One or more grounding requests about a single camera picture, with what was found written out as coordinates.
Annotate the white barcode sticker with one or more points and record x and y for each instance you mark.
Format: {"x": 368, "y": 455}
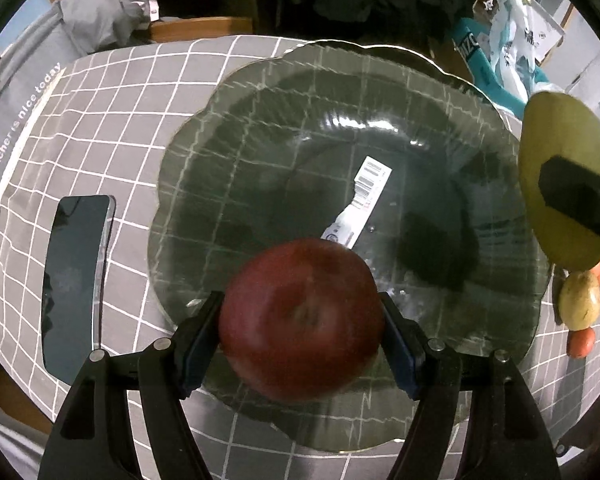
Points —
{"x": 367, "y": 190}

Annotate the grey hooded sweater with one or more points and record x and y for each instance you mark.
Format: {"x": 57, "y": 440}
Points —
{"x": 97, "y": 17}

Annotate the teal cardboard box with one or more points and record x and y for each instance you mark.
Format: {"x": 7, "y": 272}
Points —
{"x": 472, "y": 55}

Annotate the white blue plastic bag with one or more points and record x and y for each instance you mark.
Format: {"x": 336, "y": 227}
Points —
{"x": 547, "y": 25}

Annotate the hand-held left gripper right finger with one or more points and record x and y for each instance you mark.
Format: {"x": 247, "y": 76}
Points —
{"x": 401, "y": 352}

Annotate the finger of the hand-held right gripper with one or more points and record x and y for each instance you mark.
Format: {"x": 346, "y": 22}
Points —
{"x": 580, "y": 190}

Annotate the wooden stool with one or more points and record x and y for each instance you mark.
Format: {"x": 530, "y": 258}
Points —
{"x": 200, "y": 29}

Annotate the red apple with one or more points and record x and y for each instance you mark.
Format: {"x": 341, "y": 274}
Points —
{"x": 300, "y": 320}

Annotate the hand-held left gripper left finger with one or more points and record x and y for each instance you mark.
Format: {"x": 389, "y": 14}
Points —
{"x": 200, "y": 347}

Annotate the grey grid tablecloth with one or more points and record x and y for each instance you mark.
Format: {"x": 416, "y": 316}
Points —
{"x": 130, "y": 110}

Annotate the black smartphone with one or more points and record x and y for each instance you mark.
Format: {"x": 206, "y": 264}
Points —
{"x": 75, "y": 270}

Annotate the white printed plastic bag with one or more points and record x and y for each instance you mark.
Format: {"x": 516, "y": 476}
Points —
{"x": 512, "y": 35}

